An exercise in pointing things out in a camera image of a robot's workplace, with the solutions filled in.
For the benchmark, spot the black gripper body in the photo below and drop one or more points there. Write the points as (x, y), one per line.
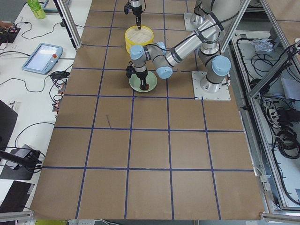
(136, 13)
(142, 76)

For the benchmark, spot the red-brown bun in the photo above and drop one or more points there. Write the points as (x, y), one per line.
(147, 88)

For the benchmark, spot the yellow bamboo steamer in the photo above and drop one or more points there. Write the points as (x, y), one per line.
(136, 36)
(134, 49)

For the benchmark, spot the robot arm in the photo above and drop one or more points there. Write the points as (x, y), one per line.
(214, 16)
(135, 3)

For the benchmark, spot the light green plate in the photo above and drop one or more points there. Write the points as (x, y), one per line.
(151, 80)

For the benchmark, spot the teach pendant with red button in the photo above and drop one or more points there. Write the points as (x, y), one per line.
(43, 59)

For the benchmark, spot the green bottle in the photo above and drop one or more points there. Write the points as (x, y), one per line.
(36, 9)

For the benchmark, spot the black laptop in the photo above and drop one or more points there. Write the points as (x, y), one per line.
(8, 118)

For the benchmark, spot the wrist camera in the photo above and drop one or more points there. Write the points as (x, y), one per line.
(130, 70)
(127, 7)

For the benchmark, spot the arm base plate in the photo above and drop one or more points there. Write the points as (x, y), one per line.
(204, 90)
(191, 21)

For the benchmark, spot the aluminium frame post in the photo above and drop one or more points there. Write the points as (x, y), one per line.
(69, 23)

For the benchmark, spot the black camera stand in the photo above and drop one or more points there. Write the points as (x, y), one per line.
(21, 163)

